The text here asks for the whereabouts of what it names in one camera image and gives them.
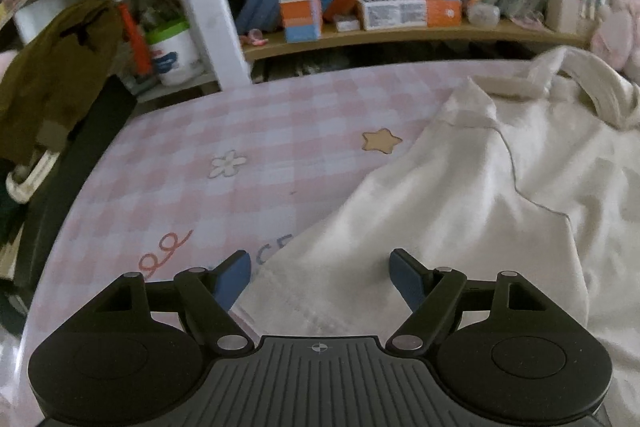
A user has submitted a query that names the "beige box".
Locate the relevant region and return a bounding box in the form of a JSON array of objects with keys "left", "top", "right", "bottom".
[{"left": 545, "top": 0, "right": 586, "bottom": 32}]

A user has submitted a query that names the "orange handled brush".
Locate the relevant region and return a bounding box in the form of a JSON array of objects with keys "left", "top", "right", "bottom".
[{"left": 112, "top": 0, "right": 153, "bottom": 75}]

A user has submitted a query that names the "cream white garment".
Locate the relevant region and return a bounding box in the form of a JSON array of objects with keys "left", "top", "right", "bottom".
[{"left": 235, "top": 47, "right": 640, "bottom": 408}]

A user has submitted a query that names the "small translucent container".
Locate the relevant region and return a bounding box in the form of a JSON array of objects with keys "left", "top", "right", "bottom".
[{"left": 467, "top": 3, "right": 501, "bottom": 28}]

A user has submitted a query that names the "pink plush toy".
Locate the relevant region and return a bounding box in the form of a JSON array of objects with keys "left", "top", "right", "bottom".
[{"left": 590, "top": 0, "right": 640, "bottom": 82}]

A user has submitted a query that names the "pink printed bed sheet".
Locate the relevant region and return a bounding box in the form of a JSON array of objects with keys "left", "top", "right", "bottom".
[{"left": 0, "top": 59, "right": 551, "bottom": 427}]

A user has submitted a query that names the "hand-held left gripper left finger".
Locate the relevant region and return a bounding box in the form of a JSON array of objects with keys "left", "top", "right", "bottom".
[{"left": 95, "top": 250, "right": 252, "bottom": 356}]

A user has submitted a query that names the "white jar green lid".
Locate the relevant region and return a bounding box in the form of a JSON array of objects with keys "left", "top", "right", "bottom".
[{"left": 145, "top": 21, "right": 206, "bottom": 86}]

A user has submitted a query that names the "white bag handle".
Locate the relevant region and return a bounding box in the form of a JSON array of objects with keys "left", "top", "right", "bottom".
[{"left": 6, "top": 149, "right": 58, "bottom": 204}]

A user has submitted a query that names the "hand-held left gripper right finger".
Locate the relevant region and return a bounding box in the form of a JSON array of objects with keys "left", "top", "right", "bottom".
[{"left": 387, "top": 249, "right": 546, "bottom": 353}]

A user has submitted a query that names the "black chair back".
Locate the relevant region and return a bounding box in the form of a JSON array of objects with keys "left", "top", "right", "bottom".
[{"left": 15, "top": 74, "right": 138, "bottom": 288}]

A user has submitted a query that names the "olive brown jacket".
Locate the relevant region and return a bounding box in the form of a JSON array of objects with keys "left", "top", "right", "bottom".
[{"left": 0, "top": 0, "right": 126, "bottom": 168}]

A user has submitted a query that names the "short white orange box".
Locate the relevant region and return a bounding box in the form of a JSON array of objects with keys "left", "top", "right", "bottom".
[{"left": 356, "top": 0, "right": 463, "bottom": 31}]

